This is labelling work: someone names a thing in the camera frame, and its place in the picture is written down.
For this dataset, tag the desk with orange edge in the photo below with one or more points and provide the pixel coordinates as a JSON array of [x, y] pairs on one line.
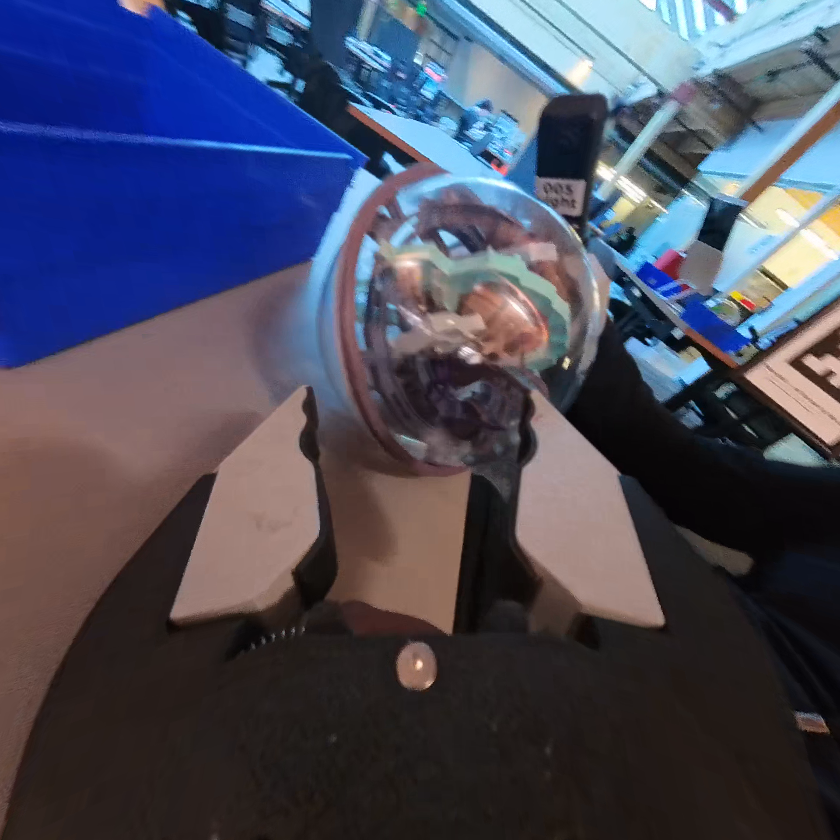
[[669, 308], [426, 138]]

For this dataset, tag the cardboard box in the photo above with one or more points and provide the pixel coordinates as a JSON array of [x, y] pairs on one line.
[[701, 269]]

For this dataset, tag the blue plastic bin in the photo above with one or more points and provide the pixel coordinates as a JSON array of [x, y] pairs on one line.
[[144, 216]]

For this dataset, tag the clear maze ball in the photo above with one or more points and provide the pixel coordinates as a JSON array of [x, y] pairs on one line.
[[459, 315]]

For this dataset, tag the person's dark clothing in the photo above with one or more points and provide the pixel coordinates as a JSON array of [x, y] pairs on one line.
[[797, 630]]

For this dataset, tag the black white printed marker board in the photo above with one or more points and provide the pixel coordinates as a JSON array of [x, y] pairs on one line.
[[804, 387]]

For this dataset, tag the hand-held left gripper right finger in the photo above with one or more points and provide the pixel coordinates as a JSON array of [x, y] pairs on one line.
[[577, 531]]

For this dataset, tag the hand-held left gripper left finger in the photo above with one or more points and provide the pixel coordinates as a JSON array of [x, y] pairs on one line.
[[256, 525]]

